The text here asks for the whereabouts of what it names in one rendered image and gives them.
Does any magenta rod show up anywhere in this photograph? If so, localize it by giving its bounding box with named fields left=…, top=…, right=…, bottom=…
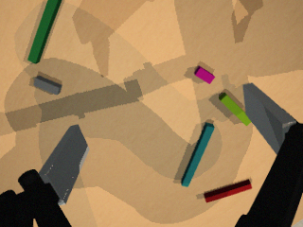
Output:
left=194, top=66, right=215, bottom=84

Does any dark red rod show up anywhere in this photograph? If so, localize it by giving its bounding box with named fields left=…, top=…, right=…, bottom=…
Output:
left=204, top=179, right=252, bottom=202

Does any turquoise rod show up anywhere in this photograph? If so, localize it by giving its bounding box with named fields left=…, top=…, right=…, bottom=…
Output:
left=181, top=122, right=215, bottom=187

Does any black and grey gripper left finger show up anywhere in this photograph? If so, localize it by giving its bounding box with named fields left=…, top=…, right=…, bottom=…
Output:
left=0, top=124, right=90, bottom=227

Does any grey rectangular block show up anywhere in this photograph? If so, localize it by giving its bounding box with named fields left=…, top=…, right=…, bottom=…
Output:
left=34, top=76, right=62, bottom=95

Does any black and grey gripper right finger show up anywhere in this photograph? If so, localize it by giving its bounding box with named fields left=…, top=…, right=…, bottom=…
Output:
left=235, top=83, right=303, bottom=227

